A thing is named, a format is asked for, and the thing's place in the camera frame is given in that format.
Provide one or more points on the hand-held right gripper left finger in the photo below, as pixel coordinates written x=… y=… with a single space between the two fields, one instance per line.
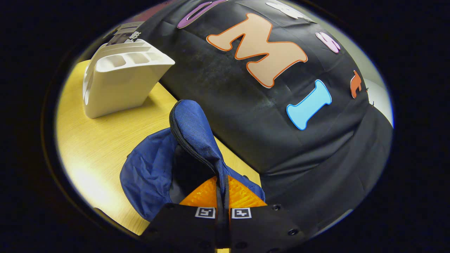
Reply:
x=182 y=228

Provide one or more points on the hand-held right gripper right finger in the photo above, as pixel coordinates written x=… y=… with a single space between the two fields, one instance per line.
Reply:
x=260 y=228

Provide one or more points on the blue schoolbag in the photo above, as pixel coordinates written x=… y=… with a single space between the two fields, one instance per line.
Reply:
x=147 y=175

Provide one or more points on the white plastic bookshelf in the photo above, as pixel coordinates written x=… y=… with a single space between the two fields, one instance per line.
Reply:
x=119 y=88

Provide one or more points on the portrait cover book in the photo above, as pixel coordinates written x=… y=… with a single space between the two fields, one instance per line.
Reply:
x=126 y=33

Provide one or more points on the black backdrop cloth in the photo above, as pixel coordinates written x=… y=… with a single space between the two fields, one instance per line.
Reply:
x=246 y=116

